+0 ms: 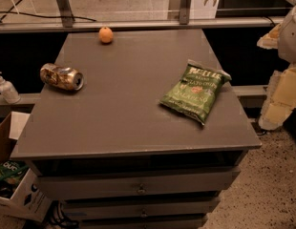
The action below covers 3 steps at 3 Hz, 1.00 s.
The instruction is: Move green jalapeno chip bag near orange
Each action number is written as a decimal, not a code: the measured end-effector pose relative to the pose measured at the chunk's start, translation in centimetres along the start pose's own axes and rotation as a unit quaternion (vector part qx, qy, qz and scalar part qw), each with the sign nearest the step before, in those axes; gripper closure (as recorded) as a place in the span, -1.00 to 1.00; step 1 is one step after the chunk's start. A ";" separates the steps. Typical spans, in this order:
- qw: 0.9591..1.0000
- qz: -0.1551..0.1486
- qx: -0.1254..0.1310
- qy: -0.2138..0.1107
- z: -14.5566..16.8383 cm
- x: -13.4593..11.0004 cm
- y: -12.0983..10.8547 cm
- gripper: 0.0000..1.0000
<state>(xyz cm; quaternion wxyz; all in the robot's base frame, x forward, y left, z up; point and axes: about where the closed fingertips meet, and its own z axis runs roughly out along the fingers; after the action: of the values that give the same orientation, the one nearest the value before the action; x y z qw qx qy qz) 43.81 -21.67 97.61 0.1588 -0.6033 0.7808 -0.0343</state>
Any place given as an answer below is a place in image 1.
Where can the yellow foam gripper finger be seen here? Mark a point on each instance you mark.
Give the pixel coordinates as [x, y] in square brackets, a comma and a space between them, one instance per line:
[280, 99]
[270, 40]

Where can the green jalapeno chip bag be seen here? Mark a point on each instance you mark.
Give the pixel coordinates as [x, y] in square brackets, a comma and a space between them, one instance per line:
[195, 94]

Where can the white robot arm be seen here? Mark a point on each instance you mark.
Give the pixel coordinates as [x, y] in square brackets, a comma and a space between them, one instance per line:
[287, 38]

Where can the orange fruit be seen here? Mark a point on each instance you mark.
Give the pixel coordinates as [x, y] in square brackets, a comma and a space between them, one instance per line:
[105, 35]

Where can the grey drawer cabinet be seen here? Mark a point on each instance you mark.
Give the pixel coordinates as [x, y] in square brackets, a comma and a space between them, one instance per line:
[114, 156]

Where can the crushed gold soda can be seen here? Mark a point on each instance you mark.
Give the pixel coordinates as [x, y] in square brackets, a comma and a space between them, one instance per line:
[65, 78]

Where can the white pump bottle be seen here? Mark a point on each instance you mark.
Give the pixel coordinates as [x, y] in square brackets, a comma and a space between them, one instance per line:
[7, 90]

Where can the open cardboard box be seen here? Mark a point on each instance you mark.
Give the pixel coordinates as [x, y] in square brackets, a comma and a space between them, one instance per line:
[19, 196]

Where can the green package in box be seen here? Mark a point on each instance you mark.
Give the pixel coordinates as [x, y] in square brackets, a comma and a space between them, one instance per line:
[13, 171]

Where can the grey metal rail frame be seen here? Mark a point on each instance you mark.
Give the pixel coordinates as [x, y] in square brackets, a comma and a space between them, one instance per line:
[133, 15]

